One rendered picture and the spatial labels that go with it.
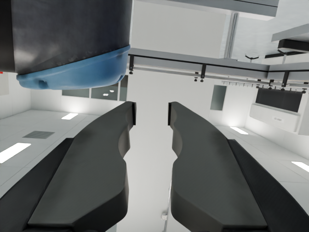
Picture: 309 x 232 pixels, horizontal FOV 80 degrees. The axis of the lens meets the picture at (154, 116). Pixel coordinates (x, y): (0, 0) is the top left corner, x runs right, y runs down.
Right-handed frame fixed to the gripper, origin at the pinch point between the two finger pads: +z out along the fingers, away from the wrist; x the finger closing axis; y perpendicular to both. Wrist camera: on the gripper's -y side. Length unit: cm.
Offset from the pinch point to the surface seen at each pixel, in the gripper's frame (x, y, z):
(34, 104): -517, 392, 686
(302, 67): 77, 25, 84
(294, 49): 33.2, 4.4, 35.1
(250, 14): 60, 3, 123
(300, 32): 30.7, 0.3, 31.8
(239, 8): 52, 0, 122
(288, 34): 30.4, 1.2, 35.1
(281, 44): 30.1, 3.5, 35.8
